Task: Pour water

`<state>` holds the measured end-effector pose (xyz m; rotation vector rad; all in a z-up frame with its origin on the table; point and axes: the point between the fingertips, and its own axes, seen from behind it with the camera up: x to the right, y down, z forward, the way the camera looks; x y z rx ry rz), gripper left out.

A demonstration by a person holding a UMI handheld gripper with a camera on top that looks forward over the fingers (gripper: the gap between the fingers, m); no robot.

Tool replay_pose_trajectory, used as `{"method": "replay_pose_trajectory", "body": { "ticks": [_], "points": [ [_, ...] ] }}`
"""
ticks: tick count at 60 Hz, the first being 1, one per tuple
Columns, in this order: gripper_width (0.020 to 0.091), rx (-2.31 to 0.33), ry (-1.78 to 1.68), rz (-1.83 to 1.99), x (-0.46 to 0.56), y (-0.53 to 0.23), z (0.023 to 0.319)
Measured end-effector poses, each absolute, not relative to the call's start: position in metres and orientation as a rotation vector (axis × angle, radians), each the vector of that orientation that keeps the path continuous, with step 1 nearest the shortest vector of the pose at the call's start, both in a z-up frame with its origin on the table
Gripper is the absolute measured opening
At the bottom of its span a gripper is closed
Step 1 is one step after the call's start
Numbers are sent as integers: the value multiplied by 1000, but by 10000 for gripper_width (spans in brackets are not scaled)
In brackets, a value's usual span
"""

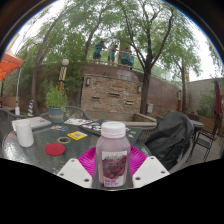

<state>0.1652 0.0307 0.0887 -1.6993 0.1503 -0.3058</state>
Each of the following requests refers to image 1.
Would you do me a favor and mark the green plant in teal pot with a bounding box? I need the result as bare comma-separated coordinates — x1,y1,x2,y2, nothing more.
43,81,69,124

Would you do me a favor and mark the pink juice bottle white cap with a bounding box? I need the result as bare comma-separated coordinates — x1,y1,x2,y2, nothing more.
95,121,132,188

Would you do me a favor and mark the yellow card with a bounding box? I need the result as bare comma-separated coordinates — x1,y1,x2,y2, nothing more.
66,130,88,141

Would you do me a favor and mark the white cup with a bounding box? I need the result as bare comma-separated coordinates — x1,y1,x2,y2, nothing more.
12,118,35,148

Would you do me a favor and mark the flat round red coaster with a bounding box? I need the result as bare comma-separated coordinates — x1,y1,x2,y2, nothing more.
44,142,66,157

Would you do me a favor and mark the silver laptop with stickers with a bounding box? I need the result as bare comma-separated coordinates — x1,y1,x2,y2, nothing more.
11,116,53,132

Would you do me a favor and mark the dark patio table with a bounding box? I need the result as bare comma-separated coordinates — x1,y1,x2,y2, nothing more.
191,119,205,131

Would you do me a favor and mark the small colourful card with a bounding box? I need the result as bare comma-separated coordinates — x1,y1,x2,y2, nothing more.
50,124,69,132

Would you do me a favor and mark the tall green tree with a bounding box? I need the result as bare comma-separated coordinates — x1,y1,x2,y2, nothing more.
109,0,204,116
9,0,101,118

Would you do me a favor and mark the orange canopy tent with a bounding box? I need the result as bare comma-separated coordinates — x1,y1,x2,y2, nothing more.
0,49,25,116

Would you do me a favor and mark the blue yellow striped cone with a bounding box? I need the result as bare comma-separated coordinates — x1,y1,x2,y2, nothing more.
27,99,35,118

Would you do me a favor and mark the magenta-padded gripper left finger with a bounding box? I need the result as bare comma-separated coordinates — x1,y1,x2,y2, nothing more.
56,146,99,190

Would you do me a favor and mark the black laptop with stickers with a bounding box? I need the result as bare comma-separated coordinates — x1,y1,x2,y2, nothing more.
78,119,143,144

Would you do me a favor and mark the black jacket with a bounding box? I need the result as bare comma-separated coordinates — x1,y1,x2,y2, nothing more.
144,111,195,171

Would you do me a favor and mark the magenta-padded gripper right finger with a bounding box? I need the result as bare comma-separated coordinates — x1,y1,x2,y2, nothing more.
127,145,171,189

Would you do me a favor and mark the closed red umbrella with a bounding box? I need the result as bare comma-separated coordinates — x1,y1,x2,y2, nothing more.
213,78,223,134

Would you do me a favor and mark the small brown ring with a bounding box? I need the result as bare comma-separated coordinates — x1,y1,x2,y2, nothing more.
56,136,72,145

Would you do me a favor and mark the person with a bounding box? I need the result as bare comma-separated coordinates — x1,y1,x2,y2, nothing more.
127,49,135,70
119,47,131,67
92,40,107,64
107,44,119,66

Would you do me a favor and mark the black metal patio chair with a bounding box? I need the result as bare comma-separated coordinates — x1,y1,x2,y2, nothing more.
193,124,221,164

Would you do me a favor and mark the globe lamp post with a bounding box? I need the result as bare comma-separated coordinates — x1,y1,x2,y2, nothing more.
58,58,70,93

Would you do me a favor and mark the white sticker sheet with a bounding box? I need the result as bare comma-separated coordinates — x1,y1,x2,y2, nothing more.
63,118,91,126

